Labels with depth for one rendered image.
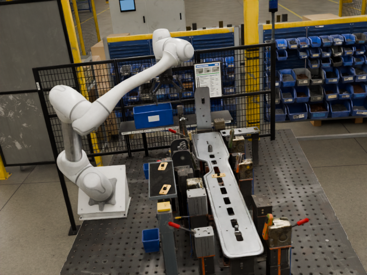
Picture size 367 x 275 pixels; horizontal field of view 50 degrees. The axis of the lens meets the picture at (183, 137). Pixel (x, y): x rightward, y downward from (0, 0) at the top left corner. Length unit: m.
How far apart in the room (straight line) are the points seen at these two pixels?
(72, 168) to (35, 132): 2.34
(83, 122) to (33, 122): 2.78
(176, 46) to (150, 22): 6.99
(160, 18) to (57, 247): 6.26
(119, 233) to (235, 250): 0.92
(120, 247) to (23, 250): 1.60
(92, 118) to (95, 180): 0.55
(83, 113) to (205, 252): 0.90
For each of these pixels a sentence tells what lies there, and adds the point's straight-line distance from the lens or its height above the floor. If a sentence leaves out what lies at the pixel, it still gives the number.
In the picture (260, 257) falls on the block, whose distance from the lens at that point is 2.27.
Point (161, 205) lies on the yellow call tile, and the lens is 1.89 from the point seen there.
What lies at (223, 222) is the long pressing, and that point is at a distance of 2.02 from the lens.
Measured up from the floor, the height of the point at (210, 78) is 1.31.
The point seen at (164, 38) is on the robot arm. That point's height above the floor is 1.83.
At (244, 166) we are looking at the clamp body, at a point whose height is 1.02.
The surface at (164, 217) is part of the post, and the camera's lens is 1.88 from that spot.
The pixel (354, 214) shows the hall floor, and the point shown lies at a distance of 3.91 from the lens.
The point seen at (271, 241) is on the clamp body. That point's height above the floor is 0.98.
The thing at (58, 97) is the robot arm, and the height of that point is 1.63.
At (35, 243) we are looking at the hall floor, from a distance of 3.92.
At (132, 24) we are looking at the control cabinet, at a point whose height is 1.02.
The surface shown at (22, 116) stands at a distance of 4.79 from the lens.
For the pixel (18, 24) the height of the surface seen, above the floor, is 1.76.
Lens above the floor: 2.20
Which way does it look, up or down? 24 degrees down
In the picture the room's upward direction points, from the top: 6 degrees counter-clockwise
